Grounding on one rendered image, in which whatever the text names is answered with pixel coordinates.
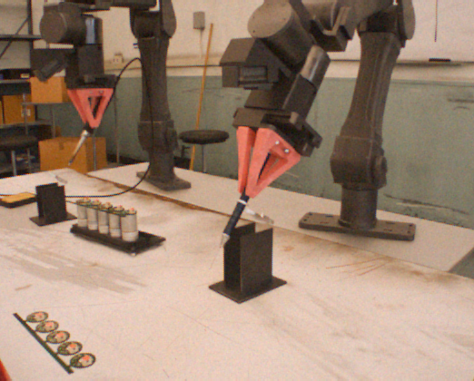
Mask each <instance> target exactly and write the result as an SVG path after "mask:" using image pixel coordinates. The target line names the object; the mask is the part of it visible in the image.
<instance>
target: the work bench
mask: <svg viewBox="0 0 474 381"><path fill-rule="evenodd" d="M49 172H51V173H52V174H54V175H56V176H58V177H60V178H62V179H65V180H67V181H68V182H67V183H66V184H63V183H62V182H60V181H58V180H57V179H55V178H53V177H52V176H50V175H48V173H49ZM20 178H24V179H27V180H29V181H35V182H37V183H40V184H46V183H51V182H58V186H60V185H64V191H65V195H80V196H107V195H114V194H117V193H121V192H123V191H128V190H129V189H131V188H132V187H130V186H127V185H123V184H120V183H118V182H114V181H109V180H106V179H103V178H99V177H97V176H90V175H87V174H84V173H81V172H79V171H74V170H72V169H69V168H64V169H59V170H53V171H44V172H38V173H32V174H27V175H22V176H16V177H12V178H6V179H1V180H0V181H10V180H14V179H20ZM89 199H91V201H94V200H100V202H101V203H102V204H105V203H106V202H111V204H112V205H113V207H116V206H118V205H123V207H124V210H129V209H131V208H135V210H136V211H137V212H136V216H137V229H138V230H141V231H145V232H149V233H152V234H155V235H158V236H162V237H166V240H165V241H163V245H162V246H159V245H158V244H155V245H154V246H151V247H150V248H147V249H143V250H140V251H137V252H136V256H134V257H132V256H131V253H130V252H127V251H125V250H122V249H117V248H114V247H112V246H109V245H105V244H103V243H101V242H98V241H95V240H91V239H88V238H85V237H82V236H79V235H77V236H76V237H74V234H73V233H72V232H70V228H72V227H73V224H75V223H78V219H76V220H69V221H66V222H61V223H57V224H50V225H45V226H43V227H39V226H38V225H36V224H35V223H34V222H33V221H31V220H30V219H29V218H32V217H35V216H38V208H37V202H35V203H32V204H28V205H25V206H19V207H16V208H12V209H8V208H6V207H2V206H0V359H1V361H2V363H3V365H4V367H5V369H6V370H7V372H8V374H9V376H10V378H11V380H12V381H474V278H466V277H464V276H461V275H458V274H452V273H449V272H447V271H444V270H438V269H434V268H430V267H427V266H421V265H419V264H415V263H412V262H409V261H407V260H400V259H395V258H393V257H389V256H386V255H383V254H381V255H380V254H377V253H373V252H371V251H367V250H364V249H359V248H355V247H350V246H347V245H343V244H340V243H337V242H334V241H330V240H327V239H322V238H318V237H315V236H314V237H313V236H309V235H305V234H302V233H299V232H295V231H292V230H287V229H284V228H280V227H277V226H273V225H270V224H266V223H260V222H256V221H255V232H257V231H261V230H266V229H268V228H273V244H272V275H273V276H275V277H278V278H280V279H283V280H285V281H287V284H286V285H284V286H281V287H279V288H275V289H273V290H271V291H269V292H266V293H264V294H262V295H260V296H258V297H256V298H252V299H250V300H248V301H246V302H244V303H242V304H241V305H239V304H237V303H235V302H233V301H231V300H230V299H228V298H226V297H224V296H222V295H220V294H218V293H217V292H215V291H213V290H212V289H210V288H209V286H211V285H213V284H215V283H217V282H219V281H222V280H223V246H222V247H221V248H219V247H220V243H221V238H222V231H223V230H224V228H225V226H226V224H227V222H228V221H229V219H230V217H231V215H232V214H228V213H224V212H221V211H218V210H212V209H208V208H204V207H200V206H196V205H192V204H190V203H186V202H183V201H179V200H174V199H170V198H168V197H164V196H161V195H158V194H154V193H151V192H148V191H145V190H139V189H136V188H134V189H132V190H130V191H129V192H126V193H124V194H121V195H119V196H114V197H89ZM218 250H219V251H218ZM217 252H218V253H217ZM216 254H217V255H216ZM215 256H216V257H215ZM214 258H215V259H214ZM213 260H214V261H213ZM212 262H213V263H212ZM211 267H212V268H211ZM210 269H211V270H210ZM39 311H44V312H46V313H48V319H46V320H45V321H47V320H53V321H55V322H57V323H59V327H58V329H57V330H58V331H67V332H69V333H70V337H69V339H68V340H67V341H65V342H70V341H77V342H80V343H81V344H82V345H83V348H82V350H81V351H80V353H78V354H81V353H92V354H94V355H95V356H96V361H95V363H94V364H93V365H92V366H89V367H87V368H74V367H72V366H71V368H72V369H73V371H74V373H72V374H71V375H69V374H68V373H67V372H66V371H65V370H64V369H63V368H62V367H61V366H60V365H59V364H58V362H57V361H56V360H55V359H54V358H53V357H52V356H50V355H49V354H48V352H47V351H46V350H45V349H44V348H43V347H42V346H41V345H40V344H39V342H38V341H37V340H36V339H35V338H34V337H33V336H32V335H31V333H29V332H28V331H27V330H26V329H25V328H24V327H23V325H22V324H21V323H20V322H19V321H18V320H17V319H16V318H15V316H14V315H13V313H15V312H16V313H18V314H19V315H20V317H21V318H22V319H23V320H26V317H27V316H28V315H30V314H31V313H33V312H39ZM63 343H64V342H63ZM63 343H61V344H57V345H56V344H51V343H48V342H46V344H47V345H48V346H49V347H50V348H51V349H52V350H53V351H54V352H57V348H58V346H60V345H62V344H63Z"/></svg>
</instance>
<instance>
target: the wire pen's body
mask: <svg viewBox="0 0 474 381"><path fill-rule="evenodd" d="M270 157H271V155H270V154H269V153H268V154H267V156H266V158H265V160H264V162H263V164H262V167H261V169H260V172H259V175H258V179H259V178H260V176H261V174H262V171H263V169H264V167H265V165H266V163H267V161H268V160H269V158H270ZM258 179H257V181H258ZM257 181H256V183H257ZM246 188H247V184H246V186H245V188H244V190H243V193H242V196H241V197H240V199H239V200H236V202H237V205H236V207H235V209H234V211H233V212H232V215H231V217H230V219H229V221H228V222H227V224H226V226H225V228H224V230H223V232H222V233H224V234H226V235H228V236H230V237H231V236H232V234H233V231H234V230H235V228H236V226H237V223H238V221H239V219H240V217H241V215H242V213H243V211H244V210H245V208H246V207H247V208H248V207H249V204H248V202H249V200H250V198H251V197H249V196H248V195H246Z"/></svg>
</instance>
